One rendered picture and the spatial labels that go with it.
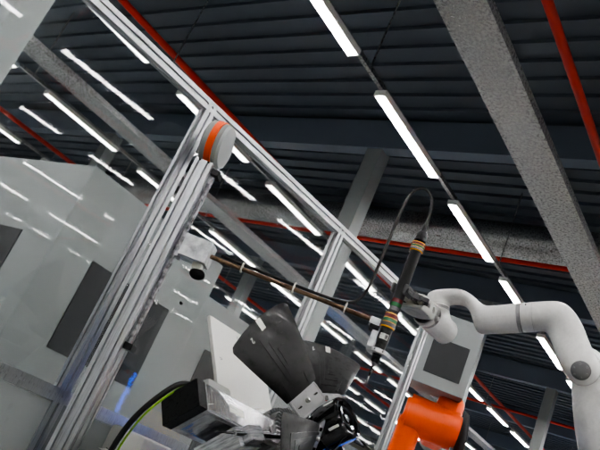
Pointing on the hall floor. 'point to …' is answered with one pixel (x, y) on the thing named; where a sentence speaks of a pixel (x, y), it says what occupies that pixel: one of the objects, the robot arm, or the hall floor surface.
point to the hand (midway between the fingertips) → (401, 290)
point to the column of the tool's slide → (128, 315)
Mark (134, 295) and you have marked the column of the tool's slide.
